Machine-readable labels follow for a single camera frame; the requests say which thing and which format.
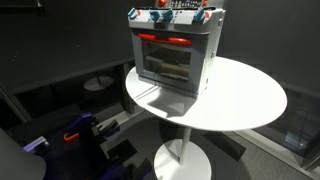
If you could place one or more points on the small orange stove button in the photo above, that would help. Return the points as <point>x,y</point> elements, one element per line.
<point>205,2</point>

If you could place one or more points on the white round pedestal table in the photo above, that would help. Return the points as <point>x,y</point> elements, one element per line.
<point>240,100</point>

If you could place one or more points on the purple black clamp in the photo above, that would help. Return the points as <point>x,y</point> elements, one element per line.
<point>113,170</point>
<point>35,143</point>
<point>81,119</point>

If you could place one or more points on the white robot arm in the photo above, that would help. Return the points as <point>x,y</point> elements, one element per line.
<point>16,160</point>

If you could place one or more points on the stove button display panel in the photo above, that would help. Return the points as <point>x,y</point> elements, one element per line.
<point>185,3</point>

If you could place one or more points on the round white pedestal base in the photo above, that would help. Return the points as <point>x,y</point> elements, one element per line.
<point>98,83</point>

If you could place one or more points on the gray toy stove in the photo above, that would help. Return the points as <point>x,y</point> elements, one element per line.
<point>215,36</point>

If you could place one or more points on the gray oven door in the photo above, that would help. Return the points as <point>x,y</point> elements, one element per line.
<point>200,66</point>

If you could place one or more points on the orange clamp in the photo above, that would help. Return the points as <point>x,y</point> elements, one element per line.
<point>70,136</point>

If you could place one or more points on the blue stove knob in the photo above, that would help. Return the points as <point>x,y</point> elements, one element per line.
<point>154,15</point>
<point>132,13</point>
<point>168,15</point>
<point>199,16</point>

